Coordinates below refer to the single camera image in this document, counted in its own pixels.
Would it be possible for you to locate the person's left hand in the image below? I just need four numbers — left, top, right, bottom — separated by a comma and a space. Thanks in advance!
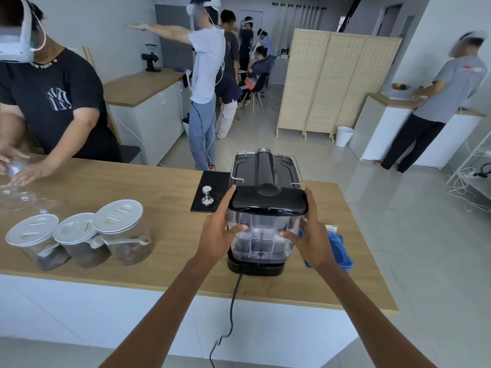
194, 185, 248, 267

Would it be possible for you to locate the person's right hand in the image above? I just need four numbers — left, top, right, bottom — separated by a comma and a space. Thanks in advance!
278, 188, 339, 271

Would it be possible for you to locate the clear water tank black lid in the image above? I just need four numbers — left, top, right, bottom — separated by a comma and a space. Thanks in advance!
227, 185, 309, 264

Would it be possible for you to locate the person's left forearm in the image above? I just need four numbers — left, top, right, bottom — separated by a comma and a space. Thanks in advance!
98, 257, 218, 368

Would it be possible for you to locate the person's right forearm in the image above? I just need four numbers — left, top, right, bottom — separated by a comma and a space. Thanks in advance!
314, 262, 439, 368

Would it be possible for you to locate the black rubber tamping mat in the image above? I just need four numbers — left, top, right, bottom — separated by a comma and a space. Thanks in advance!
191, 170, 232, 214

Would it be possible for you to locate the blue cloth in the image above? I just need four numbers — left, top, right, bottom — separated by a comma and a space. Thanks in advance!
298, 230, 354, 272

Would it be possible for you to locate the black espresso machine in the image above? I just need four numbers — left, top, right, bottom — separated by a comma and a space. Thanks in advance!
226, 147, 309, 277

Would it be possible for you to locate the white kitchen island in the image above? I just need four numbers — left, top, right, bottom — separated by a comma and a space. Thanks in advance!
0, 153, 399, 361

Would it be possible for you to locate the white plastic scoop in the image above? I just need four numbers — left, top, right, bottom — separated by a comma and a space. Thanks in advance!
89, 235, 151, 249

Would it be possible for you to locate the white waste bin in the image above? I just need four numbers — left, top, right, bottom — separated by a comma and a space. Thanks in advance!
335, 126, 354, 147

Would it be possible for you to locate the clear jar with white lid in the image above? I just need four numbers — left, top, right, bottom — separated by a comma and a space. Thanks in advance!
93, 199, 155, 267
53, 212, 112, 269
5, 214, 72, 272

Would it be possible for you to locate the black chair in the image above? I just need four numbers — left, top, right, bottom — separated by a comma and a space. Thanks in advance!
241, 72, 271, 113

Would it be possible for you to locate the white counter with wooden top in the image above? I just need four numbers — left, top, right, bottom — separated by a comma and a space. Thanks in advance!
348, 93, 487, 170

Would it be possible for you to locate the white cabinet with wooden top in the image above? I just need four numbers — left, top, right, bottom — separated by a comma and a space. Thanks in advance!
103, 68, 192, 166

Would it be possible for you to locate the woven folding screen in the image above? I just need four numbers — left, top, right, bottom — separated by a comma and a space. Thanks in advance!
276, 28, 403, 143

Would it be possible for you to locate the black coffee grinder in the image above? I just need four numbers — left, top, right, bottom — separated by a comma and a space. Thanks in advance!
141, 43, 162, 73

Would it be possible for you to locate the grey curtain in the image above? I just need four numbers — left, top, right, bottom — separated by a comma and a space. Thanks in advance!
272, 2, 327, 63

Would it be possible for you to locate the white headset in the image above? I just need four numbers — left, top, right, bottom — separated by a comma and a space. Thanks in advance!
0, 0, 47, 62
186, 0, 222, 16

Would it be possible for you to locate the clear glass vessel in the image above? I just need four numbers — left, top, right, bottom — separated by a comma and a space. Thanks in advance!
0, 156, 40, 212

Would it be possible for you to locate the black power cable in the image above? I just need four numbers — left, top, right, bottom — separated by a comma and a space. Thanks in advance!
209, 271, 245, 368

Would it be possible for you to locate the white wire shelf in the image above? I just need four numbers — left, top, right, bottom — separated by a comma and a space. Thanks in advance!
445, 130, 491, 213

